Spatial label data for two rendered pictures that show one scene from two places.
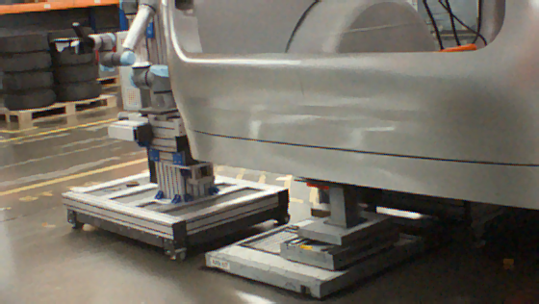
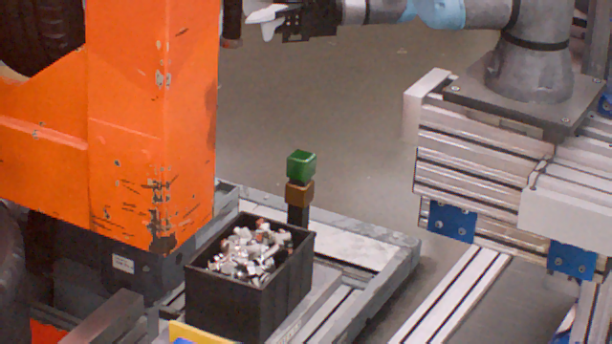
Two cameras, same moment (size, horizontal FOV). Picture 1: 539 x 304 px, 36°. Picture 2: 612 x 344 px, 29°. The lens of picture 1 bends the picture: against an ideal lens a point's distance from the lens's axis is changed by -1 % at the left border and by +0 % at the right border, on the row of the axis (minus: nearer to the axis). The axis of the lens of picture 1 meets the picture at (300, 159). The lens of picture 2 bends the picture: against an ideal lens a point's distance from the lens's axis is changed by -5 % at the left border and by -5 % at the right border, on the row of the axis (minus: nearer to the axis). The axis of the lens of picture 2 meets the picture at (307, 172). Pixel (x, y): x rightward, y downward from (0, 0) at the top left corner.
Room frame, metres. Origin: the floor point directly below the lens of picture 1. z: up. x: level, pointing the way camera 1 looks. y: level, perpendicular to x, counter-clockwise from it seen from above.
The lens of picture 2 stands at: (6.38, -0.62, 1.60)
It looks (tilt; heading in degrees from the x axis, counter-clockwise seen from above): 28 degrees down; 159
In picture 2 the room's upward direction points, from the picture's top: 4 degrees clockwise
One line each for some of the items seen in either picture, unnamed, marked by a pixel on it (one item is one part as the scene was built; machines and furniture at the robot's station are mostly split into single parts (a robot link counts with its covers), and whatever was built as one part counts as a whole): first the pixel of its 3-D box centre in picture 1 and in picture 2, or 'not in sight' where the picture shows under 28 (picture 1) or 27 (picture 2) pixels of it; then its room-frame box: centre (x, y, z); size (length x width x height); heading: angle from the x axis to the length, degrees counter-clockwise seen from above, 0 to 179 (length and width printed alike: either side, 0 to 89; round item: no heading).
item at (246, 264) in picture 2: not in sight; (250, 274); (4.80, -0.11, 0.51); 0.20 x 0.14 x 0.13; 136
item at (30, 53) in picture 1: (50, 73); not in sight; (11.07, 3.26, 0.55); 1.40 x 0.80 x 1.09; 134
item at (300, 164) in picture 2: not in sight; (300, 165); (4.68, 0.01, 0.64); 0.04 x 0.04 x 0.04; 44
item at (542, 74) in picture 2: not in sight; (532, 56); (4.81, 0.35, 0.87); 0.15 x 0.15 x 0.10
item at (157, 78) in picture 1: (161, 77); not in sight; (4.48, 0.72, 0.98); 0.13 x 0.12 x 0.14; 57
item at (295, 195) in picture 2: not in sight; (299, 191); (4.68, 0.01, 0.59); 0.04 x 0.04 x 0.04; 44
